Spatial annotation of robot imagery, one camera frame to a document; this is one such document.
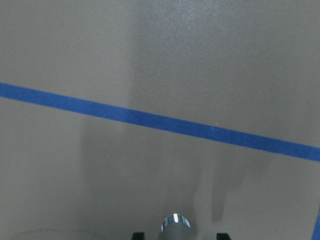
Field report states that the chrome threaded pipe fitting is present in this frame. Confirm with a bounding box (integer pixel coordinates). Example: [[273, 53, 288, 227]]
[[158, 213, 193, 240]]

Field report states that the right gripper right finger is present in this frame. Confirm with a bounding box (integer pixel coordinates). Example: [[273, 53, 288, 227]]
[[216, 233, 231, 240]]

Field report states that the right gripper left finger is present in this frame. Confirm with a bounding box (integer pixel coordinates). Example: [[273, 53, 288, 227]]
[[132, 232, 145, 240]]

